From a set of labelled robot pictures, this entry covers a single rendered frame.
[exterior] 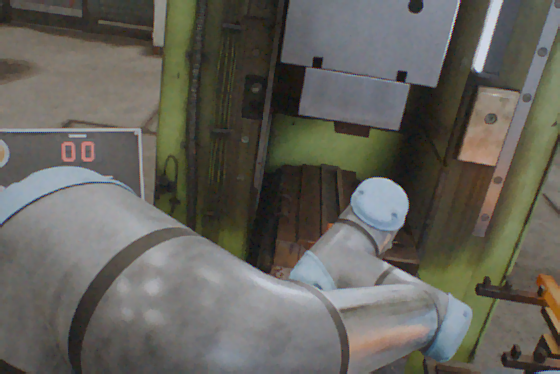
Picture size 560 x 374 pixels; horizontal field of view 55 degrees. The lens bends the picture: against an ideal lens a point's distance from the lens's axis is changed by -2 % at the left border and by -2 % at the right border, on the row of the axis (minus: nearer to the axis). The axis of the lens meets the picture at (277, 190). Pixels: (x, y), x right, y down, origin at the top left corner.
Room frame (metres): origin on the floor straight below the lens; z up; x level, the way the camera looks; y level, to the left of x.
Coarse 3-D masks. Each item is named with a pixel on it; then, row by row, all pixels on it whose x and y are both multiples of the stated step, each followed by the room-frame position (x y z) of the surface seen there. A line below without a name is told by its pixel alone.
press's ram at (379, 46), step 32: (320, 0) 1.01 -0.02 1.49; (352, 0) 1.02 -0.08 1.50; (384, 0) 1.02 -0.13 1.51; (416, 0) 1.02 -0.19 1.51; (448, 0) 1.02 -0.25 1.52; (288, 32) 1.01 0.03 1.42; (320, 32) 1.01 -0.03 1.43; (352, 32) 1.02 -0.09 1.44; (384, 32) 1.02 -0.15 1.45; (416, 32) 1.02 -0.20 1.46; (448, 32) 1.02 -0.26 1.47; (352, 64) 1.02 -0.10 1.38; (384, 64) 1.02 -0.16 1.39; (416, 64) 1.02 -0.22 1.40
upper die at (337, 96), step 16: (320, 64) 1.05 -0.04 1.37; (304, 80) 1.02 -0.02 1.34; (320, 80) 1.02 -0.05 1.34; (336, 80) 1.02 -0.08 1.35; (352, 80) 1.02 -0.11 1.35; (368, 80) 1.02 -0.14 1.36; (384, 80) 1.02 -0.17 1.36; (400, 80) 1.03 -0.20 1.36; (304, 96) 1.01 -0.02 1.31; (320, 96) 1.02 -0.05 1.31; (336, 96) 1.02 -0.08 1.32; (352, 96) 1.02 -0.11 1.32; (368, 96) 1.02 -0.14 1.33; (384, 96) 1.02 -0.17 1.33; (400, 96) 1.02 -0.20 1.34; (304, 112) 1.01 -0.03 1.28; (320, 112) 1.02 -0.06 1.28; (336, 112) 1.02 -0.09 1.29; (352, 112) 1.02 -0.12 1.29; (368, 112) 1.02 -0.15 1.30; (384, 112) 1.02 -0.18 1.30; (400, 112) 1.02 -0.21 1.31
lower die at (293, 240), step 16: (288, 176) 1.35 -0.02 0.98; (304, 176) 1.35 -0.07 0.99; (320, 176) 1.36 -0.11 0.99; (352, 176) 1.40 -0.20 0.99; (288, 192) 1.26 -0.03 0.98; (304, 192) 1.25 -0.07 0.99; (320, 192) 1.26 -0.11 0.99; (352, 192) 1.29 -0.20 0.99; (304, 208) 1.16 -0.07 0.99; (320, 208) 1.18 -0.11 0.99; (304, 224) 1.09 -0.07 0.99; (320, 224) 1.10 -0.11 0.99; (288, 240) 1.02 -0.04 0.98; (304, 240) 1.02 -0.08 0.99; (288, 256) 1.02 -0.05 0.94
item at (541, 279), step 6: (540, 276) 0.99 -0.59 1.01; (546, 276) 1.00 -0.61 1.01; (540, 282) 0.98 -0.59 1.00; (546, 282) 0.97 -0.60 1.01; (552, 282) 0.97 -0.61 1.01; (546, 288) 0.95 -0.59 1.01; (552, 288) 0.95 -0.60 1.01; (558, 288) 0.95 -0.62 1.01; (546, 294) 0.94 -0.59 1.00; (552, 294) 0.93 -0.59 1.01; (558, 294) 0.93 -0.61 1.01; (546, 300) 0.93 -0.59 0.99; (552, 300) 0.91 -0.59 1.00; (558, 300) 0.91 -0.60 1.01; (552, 306) 0.91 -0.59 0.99; (558, 306) 0.89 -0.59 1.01; (558, 312) 0.88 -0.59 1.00; (558, 318) 0.87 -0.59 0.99
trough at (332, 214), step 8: (328, 168) 1.42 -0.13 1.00; (328, 176) 1.38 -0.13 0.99; (336, 176) 1.37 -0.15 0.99; (328, 184) 1.33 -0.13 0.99; (336, 184) 1.33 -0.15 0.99; (328, 192) 1.28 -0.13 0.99; (336, 192) 1.29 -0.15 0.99; (328, 200) 1.24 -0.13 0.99; (336, 200) 1.24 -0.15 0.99; (328, 208) 1.19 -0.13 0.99; (336, 208) 1.20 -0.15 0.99; (328, 216) 1.15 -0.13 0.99; (336, 216) 1.16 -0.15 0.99; (328, 224) 1.11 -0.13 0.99
